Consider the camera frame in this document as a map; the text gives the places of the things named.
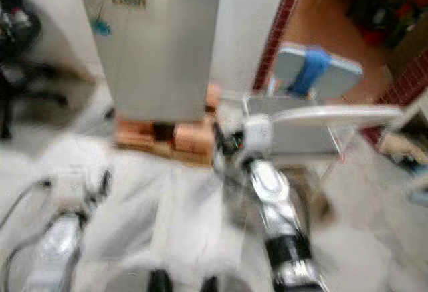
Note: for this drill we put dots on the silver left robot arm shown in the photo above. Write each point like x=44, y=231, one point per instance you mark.
x=60, y=252

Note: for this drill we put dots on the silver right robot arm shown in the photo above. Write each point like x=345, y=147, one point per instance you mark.
x=274, y=198

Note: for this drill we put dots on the silver fridge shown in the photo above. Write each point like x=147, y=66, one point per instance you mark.
x=154, y=45

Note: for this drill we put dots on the orange bricks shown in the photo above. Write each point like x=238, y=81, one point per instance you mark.
x=190, y=138

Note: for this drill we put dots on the white folding table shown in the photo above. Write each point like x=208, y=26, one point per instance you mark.
x=334, y=115

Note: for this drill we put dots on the robot left leg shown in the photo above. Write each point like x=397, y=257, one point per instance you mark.
x=140, y=282

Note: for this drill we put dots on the robot leg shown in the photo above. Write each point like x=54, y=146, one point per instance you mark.
x=224, y=284
x=140, y=282

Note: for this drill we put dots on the robot right leg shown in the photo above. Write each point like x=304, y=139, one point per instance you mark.
x=224, y=284

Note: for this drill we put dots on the black office chair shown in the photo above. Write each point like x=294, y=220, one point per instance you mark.
x=17, y=31

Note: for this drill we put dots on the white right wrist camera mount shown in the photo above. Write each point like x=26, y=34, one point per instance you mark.
x=257, y=135

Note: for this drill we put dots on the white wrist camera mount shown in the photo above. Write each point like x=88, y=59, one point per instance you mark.
x=257, y=135
x=73, y=188

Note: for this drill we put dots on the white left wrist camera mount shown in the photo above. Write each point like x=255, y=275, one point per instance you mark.
x=73, y=188

